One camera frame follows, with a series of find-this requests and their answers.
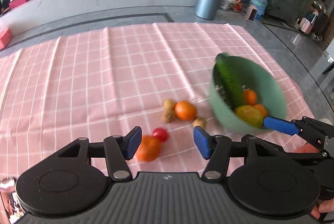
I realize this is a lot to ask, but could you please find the orange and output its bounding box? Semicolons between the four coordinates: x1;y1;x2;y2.
135;135;162;162
174;101;197;121
253;104;268;118
243;89;258;105

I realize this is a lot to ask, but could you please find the small brown fruit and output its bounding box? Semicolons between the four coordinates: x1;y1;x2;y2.
192;116;207;129
163;99;177;110
161;110;177;123

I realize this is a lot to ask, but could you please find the small red tomato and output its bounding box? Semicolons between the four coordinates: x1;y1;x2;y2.
152;127;169;143

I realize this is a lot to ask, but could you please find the green colander bowl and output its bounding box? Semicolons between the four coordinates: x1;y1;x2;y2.
209;53;287;134

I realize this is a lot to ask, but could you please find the green cucumber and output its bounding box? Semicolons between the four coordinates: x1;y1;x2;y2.
216;53;245;109

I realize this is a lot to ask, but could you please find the person right hand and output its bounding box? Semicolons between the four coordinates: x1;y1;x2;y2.
294;144;334;221

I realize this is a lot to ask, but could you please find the small brown fruit top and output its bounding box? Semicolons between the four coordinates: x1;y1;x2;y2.
163;99;177;110

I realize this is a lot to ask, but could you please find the pink checkered tablecloth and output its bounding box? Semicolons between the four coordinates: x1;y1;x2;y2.
1;23;311;178

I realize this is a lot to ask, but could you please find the small pink floor heater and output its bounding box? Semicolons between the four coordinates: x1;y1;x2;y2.
246;5;260;21

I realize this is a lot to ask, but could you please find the grey drawer cabinet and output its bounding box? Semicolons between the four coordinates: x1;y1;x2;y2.
266;0;304;25

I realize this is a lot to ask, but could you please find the blue water jug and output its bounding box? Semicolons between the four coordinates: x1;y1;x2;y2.
250;0;268;19

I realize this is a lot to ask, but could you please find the red gift bag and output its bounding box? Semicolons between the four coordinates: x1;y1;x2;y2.
231;0;243;13

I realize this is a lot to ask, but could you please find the white plastic bag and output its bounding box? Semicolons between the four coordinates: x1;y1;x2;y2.
220;0;234;10

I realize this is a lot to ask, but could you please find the grey pedal trash bin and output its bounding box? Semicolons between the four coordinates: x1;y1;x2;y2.
195;0;221;20

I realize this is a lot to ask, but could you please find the pink storage box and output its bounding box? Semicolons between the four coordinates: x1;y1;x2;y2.
0;26;12;50

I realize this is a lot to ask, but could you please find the pink box on console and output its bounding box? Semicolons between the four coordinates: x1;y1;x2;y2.
9;0;29;10

